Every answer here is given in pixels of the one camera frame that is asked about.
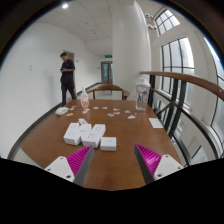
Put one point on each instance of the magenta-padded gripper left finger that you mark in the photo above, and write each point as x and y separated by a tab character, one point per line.
78	160

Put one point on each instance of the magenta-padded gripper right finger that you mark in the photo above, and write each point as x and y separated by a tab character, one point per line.
151	160

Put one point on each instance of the white charger block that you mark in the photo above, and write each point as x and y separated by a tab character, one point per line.
108	144

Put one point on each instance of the white power strip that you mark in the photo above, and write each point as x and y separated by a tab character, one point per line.
85	135

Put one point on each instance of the white paper card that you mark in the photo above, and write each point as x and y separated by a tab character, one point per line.
156	123

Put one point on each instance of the white computer mouse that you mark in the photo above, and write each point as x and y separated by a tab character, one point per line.
62	111

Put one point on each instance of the white spray bottle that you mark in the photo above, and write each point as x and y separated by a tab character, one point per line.
84	100

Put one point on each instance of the wooden chair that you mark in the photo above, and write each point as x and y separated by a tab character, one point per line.
108	87

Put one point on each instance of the person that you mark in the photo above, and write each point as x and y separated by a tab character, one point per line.
67	78

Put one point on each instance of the wood-topped black railing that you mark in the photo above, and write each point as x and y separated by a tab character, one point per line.
186	80

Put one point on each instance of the glazed double door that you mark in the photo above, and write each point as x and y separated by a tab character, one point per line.
106	72

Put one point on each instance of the tall paned window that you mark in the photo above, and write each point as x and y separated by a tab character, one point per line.
176	66

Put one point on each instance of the beige single door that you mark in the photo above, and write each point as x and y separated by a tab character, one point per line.
71	55

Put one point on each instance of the green exit sign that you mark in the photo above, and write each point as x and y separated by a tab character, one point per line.
108	56

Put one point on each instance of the arched paned window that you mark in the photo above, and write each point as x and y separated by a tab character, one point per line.
166	21

